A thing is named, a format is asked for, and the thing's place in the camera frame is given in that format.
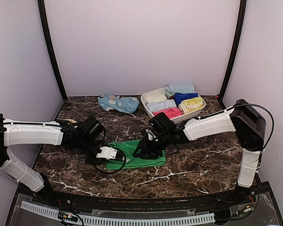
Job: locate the right black frame post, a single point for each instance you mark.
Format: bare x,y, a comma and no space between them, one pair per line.
234,49

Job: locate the white plastic basin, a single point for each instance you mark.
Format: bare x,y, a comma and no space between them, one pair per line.
176,120

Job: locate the cream rolled towel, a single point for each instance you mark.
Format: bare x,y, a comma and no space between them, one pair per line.
156,98

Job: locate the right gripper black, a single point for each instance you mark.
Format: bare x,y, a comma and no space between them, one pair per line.
146,149

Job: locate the left black frame post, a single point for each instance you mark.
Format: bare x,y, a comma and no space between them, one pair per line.
50,48

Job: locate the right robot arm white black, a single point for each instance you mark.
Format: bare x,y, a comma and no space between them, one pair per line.
241,118

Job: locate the green towel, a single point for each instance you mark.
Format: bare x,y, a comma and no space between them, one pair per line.
128,148

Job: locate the dark blue rolled towel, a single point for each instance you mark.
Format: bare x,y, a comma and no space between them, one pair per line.
184,97

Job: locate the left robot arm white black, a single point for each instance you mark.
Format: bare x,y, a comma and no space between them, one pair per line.
82,135

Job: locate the small circuit board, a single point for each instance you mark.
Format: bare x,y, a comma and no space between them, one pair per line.
67,217

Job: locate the pink rolled towel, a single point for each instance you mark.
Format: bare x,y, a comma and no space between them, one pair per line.
169,112

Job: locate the black front rail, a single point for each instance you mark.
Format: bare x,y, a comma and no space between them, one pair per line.
206,202

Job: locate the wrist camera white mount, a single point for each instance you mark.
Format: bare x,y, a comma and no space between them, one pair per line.
109,153
150,134

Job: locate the yellow-green crocodile towel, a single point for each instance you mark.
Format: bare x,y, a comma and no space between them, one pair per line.
191,105

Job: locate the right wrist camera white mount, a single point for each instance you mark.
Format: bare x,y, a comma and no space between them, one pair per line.
150,134

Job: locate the lavender rolled towel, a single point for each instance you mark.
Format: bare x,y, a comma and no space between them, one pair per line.
158,106

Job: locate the white slotted cable duct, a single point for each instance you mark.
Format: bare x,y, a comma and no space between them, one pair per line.
116,218

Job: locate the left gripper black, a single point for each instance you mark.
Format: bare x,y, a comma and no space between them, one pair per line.
90,161

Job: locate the pale blue rolled towel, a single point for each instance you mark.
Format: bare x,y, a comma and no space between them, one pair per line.
183,88

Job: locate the black frame post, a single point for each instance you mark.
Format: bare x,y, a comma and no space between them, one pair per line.
50,48
234,49

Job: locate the light blue patterned towel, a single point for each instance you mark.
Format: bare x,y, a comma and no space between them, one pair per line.
122,104

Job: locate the beige embroidered round cloth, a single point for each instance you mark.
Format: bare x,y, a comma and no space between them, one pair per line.
70,120

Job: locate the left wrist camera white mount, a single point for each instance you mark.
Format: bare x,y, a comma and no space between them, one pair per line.
109,153

